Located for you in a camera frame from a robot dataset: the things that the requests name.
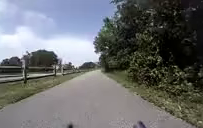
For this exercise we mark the row of trees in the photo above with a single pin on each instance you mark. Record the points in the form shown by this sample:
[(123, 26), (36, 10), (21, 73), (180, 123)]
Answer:
[(162, 40)]

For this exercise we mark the grey asphalt path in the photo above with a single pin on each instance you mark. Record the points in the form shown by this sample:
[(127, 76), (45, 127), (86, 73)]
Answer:
[(89, 100)]

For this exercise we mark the robot's own part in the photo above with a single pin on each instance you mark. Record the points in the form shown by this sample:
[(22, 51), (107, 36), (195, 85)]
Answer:
[(70, 126), (139, 125)]

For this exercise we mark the grass strip with fence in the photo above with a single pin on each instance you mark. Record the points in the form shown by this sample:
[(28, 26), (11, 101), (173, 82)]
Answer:
[(12, 91)]

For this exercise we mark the grass verge beside trees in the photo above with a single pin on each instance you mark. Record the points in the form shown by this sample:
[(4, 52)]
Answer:
[(169, 101)]

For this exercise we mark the wooden rail fence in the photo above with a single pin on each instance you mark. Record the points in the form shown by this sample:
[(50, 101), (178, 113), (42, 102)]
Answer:
[(24, 70)]

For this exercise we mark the large building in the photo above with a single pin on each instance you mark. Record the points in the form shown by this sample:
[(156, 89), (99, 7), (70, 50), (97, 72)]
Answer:
[(42, 58)]

